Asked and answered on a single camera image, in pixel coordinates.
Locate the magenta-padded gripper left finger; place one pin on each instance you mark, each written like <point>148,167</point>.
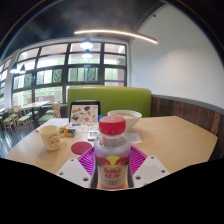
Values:
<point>71,170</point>

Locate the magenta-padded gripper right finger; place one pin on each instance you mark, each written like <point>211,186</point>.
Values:
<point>150,170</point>

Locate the red-capped clear drink bottle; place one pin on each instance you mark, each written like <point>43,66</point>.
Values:
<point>112,156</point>

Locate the flat round red coaster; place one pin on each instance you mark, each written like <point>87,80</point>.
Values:
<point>81,148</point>

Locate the cream ceramic mug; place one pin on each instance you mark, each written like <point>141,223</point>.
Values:
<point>50,138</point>

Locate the white paper sheets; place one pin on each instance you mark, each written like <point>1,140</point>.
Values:
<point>55,122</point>

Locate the white bowl of food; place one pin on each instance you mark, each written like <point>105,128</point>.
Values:
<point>131,121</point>

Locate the black-framed tablet with stickers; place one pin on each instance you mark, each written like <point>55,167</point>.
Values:
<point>83,113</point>

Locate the group of green-seated wooden chairs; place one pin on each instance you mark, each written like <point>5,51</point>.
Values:
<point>20,118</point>

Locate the light wooden dining table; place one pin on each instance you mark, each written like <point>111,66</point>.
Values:
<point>33,104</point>

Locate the group of pendant ceiling lamps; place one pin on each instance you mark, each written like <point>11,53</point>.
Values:
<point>86,44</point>

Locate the long curved strip light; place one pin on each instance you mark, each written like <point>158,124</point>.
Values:
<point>116,33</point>

